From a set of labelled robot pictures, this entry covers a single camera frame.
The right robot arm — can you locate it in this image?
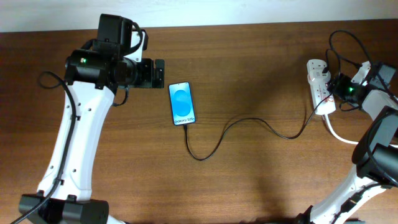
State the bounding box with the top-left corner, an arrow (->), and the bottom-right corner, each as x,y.
294,59 -> 397,223

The white power strip cord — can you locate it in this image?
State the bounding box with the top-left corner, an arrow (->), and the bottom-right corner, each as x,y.
322,114 -> 398,149

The white charger plug adapter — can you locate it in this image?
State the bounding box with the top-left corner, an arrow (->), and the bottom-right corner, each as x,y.
307,68 -> 331,85

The white power strip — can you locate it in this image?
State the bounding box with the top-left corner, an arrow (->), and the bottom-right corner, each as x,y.
307,59 -> 336,116

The blue screen Galaxy smartphone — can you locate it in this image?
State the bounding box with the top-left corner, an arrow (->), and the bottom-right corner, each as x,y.
169,82 -> 196,126

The black charger cable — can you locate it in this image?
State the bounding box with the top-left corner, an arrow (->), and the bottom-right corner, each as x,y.
182,49 -> 341,162

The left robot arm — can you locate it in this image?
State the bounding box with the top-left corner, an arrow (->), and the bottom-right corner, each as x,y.
19,14 -> 165,223

